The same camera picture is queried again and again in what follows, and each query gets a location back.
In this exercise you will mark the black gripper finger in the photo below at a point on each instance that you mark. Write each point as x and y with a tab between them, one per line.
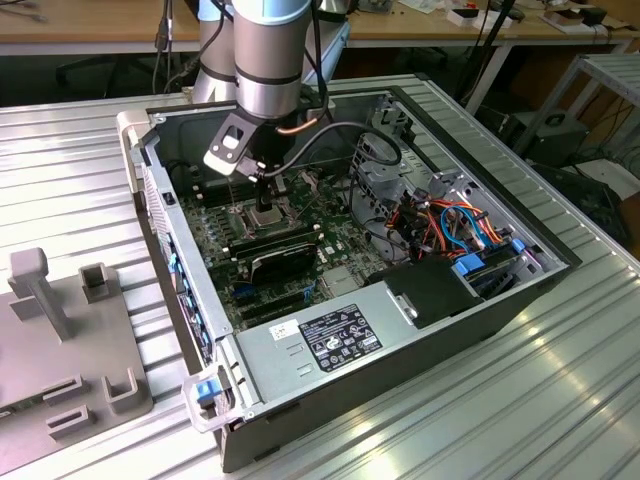
264	195
281	186

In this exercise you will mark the green motherboard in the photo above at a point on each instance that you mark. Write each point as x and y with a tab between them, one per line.
345	240

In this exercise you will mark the grey metal shelf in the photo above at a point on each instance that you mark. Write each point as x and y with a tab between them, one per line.
615	67

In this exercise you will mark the cardboard box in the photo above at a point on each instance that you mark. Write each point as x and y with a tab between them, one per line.
565	20

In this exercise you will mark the blue case latch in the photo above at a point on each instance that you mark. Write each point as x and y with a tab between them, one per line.
207	392

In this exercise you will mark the silver chipset heatsink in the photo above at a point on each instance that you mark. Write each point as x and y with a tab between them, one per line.
342	281

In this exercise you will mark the black plastic shroud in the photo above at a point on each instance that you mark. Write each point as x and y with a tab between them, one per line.
430	290

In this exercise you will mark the silver power supply unit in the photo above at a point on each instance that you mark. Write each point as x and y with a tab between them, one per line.
280	370

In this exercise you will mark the blue expansion slot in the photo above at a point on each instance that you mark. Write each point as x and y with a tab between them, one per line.
245	289

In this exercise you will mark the black RAM slot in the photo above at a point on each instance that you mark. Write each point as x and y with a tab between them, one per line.
270	239
225	197
275	248
220	187

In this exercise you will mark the hard disk in blue carrier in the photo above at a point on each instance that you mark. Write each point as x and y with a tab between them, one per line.
470	264

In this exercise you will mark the wooden desk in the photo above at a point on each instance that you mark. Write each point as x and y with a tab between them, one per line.
75	25

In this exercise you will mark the grey parts rack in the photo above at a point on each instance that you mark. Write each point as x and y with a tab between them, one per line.
50	350

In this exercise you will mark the silver drive cage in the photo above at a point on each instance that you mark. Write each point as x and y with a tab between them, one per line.
380	195

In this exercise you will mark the small blue clip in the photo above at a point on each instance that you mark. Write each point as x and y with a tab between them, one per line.
517	246

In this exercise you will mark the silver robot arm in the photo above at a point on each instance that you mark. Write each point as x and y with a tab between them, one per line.
270	60

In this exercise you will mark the CPU socket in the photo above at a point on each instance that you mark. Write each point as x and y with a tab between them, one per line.
250	227

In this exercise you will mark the black expansion slot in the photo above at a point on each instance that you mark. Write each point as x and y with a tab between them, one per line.
270	301
275	314

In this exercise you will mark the black bag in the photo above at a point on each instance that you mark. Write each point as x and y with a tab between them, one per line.
595	200

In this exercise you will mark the black graphics card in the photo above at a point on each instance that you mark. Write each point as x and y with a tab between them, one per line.
282	265

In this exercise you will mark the dark grey PC case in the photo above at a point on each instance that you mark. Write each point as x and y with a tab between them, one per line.
500	320

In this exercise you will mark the thin metal locking lever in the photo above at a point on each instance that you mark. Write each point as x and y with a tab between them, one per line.
232	197

